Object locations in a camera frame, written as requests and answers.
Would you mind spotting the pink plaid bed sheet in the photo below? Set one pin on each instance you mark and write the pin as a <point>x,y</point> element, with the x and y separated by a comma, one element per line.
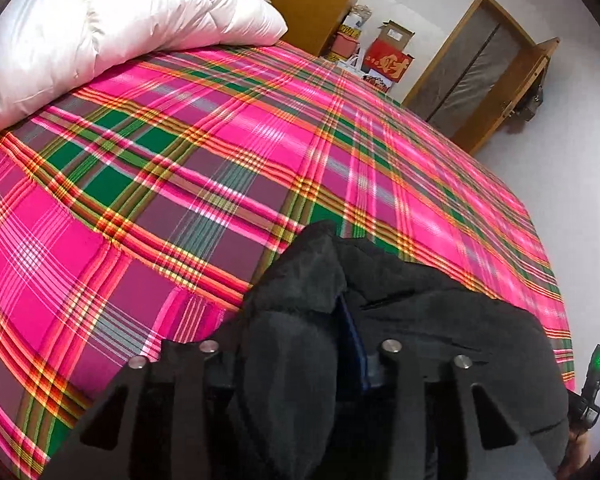
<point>142,206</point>

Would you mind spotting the wooden door frame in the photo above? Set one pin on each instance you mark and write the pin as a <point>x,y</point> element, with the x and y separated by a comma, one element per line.
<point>471,60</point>

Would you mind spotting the open wooden door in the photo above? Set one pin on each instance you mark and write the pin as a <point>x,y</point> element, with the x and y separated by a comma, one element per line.
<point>501,100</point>

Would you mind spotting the black padded jacket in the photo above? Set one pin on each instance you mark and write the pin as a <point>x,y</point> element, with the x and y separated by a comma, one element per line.
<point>462,386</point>

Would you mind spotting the right hand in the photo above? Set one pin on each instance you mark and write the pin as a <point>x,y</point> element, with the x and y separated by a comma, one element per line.
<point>577,454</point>

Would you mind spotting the red gift box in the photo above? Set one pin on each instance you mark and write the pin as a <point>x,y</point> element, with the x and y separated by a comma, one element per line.
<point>386,60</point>

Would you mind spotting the white folded duvet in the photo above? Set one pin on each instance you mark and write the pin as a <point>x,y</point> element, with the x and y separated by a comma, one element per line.
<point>49,47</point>

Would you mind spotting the brown cardboard box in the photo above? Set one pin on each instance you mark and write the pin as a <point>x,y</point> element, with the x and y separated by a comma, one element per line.
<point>395,35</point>

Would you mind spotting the dark bag on door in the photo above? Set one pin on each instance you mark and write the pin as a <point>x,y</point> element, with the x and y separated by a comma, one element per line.
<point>528,105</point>

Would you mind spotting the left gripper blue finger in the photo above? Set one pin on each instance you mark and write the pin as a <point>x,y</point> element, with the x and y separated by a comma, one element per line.
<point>352,356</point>

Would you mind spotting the stacked pink boxes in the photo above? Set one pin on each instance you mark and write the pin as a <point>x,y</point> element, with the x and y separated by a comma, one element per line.
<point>347,36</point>

